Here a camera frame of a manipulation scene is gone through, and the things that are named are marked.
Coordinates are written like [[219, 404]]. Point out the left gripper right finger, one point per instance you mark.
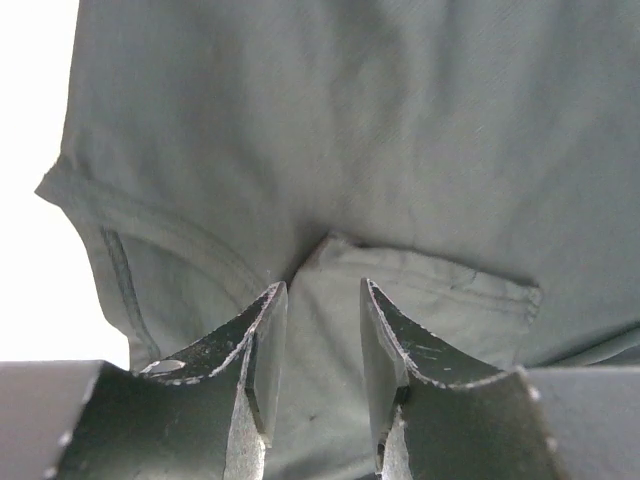
[[435, 412]]

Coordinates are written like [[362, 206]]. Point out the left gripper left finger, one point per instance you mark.
[[224, 392]]

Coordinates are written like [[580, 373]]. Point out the black t-shirt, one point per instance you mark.
[[478, 160]]

